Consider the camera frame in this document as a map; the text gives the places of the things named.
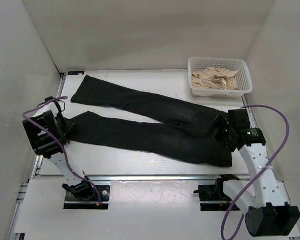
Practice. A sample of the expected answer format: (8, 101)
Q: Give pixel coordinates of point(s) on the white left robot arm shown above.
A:
(48, 132)

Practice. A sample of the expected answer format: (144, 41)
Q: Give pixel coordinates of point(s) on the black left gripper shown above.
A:
(70, 126)

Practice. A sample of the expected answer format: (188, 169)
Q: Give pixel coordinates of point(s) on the aluminium left side rail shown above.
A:
(20, 197)

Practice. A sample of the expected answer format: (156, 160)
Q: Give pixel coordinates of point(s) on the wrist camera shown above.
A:
(52, 100)
(239, 119)

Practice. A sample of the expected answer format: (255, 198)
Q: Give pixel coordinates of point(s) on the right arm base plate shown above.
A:
(212, 198)

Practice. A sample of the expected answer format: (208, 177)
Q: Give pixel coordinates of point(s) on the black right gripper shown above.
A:
(221, 123)

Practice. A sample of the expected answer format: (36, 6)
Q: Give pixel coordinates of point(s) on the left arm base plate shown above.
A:
(84, 197)

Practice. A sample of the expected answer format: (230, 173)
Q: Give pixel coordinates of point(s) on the white plastic basket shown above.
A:
(243, 78)

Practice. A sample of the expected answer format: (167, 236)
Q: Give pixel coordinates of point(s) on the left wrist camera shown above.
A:
(52, 100)

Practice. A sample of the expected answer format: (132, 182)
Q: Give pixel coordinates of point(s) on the black trousers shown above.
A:
(178, 129)

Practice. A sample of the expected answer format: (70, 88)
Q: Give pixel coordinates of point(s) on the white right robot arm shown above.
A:
(265, 210)

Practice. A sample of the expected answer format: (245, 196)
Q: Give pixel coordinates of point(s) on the beige trousers in basket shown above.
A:
(215, 79)

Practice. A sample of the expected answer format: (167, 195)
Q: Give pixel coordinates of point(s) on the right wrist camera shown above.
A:
(239, 119)

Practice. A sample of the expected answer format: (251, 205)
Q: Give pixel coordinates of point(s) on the blue label sticker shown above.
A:
(75, 73)

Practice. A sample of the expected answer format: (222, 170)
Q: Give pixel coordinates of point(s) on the aluminium front rail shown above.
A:
(152, 177)

